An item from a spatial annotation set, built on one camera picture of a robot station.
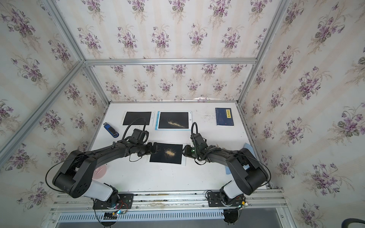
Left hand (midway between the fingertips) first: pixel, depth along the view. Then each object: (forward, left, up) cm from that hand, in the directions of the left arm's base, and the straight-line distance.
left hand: (156, 151), depth 89 cm
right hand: (-1, -18, 0) cm, 18 cm away
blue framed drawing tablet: (+26, -10, -1) cm, 28 cm away
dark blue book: (+29, -50, -1) cm, 58 cm away
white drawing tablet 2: (+32, +25, -3) cm, 41 cm away
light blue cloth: (+4, -62, -2) cm, 62 cm away
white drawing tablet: (-1, -9, -2) cm, 9 cm away
